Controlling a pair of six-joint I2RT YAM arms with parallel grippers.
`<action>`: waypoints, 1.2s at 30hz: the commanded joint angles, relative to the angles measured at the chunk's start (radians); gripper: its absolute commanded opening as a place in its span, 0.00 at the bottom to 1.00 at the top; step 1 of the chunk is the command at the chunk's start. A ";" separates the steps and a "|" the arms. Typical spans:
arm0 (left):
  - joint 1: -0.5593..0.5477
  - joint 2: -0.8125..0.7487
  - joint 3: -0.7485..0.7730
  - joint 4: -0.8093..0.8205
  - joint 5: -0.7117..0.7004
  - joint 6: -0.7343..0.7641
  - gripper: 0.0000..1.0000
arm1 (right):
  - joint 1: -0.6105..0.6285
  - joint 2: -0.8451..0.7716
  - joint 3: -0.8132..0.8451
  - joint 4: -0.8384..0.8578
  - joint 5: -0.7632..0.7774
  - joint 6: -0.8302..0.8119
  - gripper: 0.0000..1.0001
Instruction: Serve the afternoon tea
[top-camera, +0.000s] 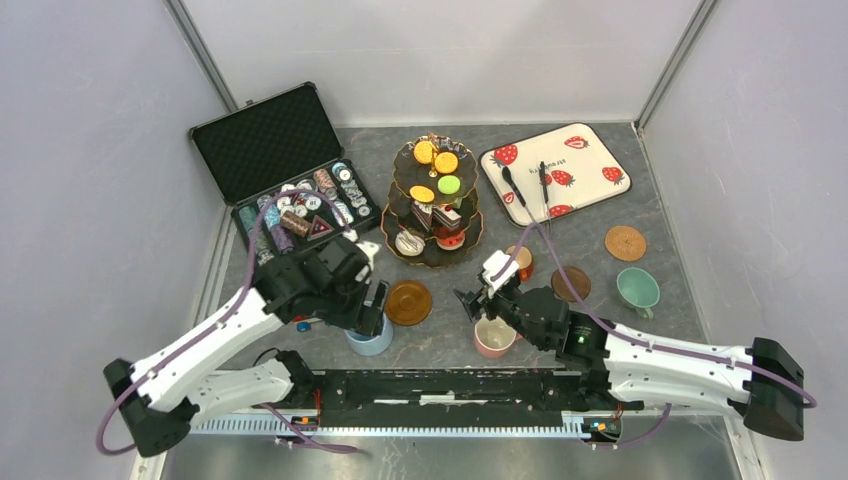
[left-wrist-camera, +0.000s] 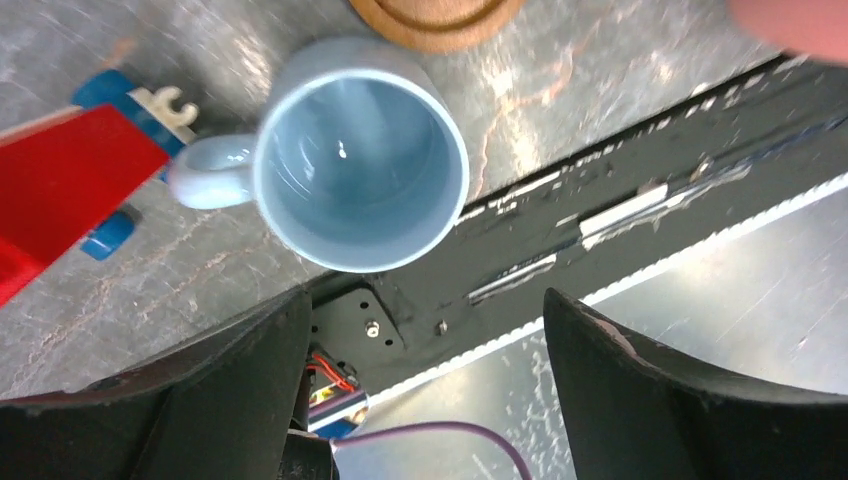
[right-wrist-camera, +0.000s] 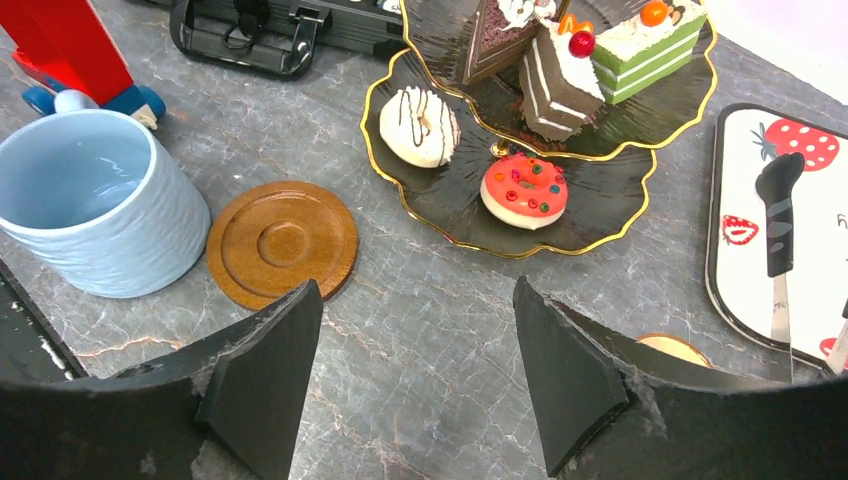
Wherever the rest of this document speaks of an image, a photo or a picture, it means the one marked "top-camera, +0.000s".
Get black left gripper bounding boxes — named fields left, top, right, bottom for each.
left=314, top=273, right=391, bottom=337

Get light blue mug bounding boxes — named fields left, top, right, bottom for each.
left=345, top=317, right=394, bottom=357

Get amber glass saucer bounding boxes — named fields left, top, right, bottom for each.
left=385, top=280, right=433, bottom=326

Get pink mug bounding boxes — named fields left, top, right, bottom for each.
left=473, top=318, right=521, bottom=359

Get red strawberry toy tart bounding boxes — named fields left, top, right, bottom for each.
left=436, top=230, right=466, bottom=251

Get small orange brown cup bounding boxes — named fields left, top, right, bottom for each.
left=505, top=245, right=534, bottom=282

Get white chocolate striped toy donut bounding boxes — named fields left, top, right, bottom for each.
left=394, top=229, right=426, bottom=257

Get strawberry layer cake slice toy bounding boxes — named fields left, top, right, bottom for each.
left=432, top=205, right=462, bottom=231

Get three-tier black gold cake stand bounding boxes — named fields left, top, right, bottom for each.
left=381, top=132, right=484, bottom=268

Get chocolate cake slice toy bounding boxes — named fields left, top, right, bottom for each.
left=411, top=200, right=433, bottom=233

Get dark brown wooden coaster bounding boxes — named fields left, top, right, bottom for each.
left=550, top=266, right=592, bottom=302

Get green toy macaron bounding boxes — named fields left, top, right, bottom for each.
left=437, top=175, right=462, bottom=195

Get orange toy macaron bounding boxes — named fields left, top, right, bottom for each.
left=433, top=151, right=459, bottom=175
left=413, top=140, right=438, bottom=165
left=409, top=185, right=435, bottom=204

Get black handled metal tongs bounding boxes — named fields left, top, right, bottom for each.
left=500, top=166, right=551, bottom=227

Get woven rattan coaster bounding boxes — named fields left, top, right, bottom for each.
left=604, top=225, right=647, bottom=262

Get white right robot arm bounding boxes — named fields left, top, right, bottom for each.
left=455, top=286, right=806, bottom=441

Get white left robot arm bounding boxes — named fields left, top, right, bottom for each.
left=96, top=236, right=388, bottom=458

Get red triangle dealer plaque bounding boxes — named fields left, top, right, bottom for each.
left=307, top=214, right=335, bottom=241

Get mint green cup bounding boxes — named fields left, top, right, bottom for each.
left=616, top=267, right=661, bottom=319

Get cream strawberry serving tray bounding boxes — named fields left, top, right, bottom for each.
left=479, top=123, right=632, bottom=220

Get black poker chip case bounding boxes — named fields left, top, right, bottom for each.
left=188, top=82, right=381, bottom=265

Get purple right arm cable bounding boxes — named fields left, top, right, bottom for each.
left=493, top=221, right=818, bottom=449

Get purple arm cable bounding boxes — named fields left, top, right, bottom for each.
left=96, top=190, right=356, bottom=457
left=493, top=221, right=818, bottom=449

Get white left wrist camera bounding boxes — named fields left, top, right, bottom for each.
left=342, top=229, right=382, bottom=284

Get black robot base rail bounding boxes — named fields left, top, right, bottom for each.
left=272, top=368, right=645, bottom=434

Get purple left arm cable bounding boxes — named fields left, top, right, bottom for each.
left=96, top=190, right=356, bottom=457

